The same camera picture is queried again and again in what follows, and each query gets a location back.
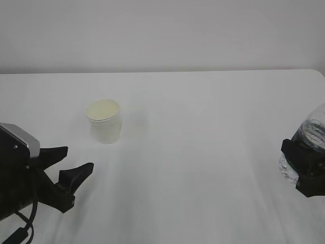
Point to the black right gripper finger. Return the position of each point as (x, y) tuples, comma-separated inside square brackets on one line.
[(304, 160)]

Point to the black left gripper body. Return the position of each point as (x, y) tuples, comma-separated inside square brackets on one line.
[(20, 187)]

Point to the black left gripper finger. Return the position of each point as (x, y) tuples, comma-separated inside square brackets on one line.
[(70, 180), (48, 157)]

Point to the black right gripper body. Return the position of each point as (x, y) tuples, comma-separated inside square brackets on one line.
[(311, 182)]

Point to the clear plastic water bottle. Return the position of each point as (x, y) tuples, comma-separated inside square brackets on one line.
[(310, 135)]

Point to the white paper cup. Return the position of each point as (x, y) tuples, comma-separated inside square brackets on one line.
[(105, 121)]

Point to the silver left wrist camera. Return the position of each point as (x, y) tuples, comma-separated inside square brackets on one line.
[(27, 139)]

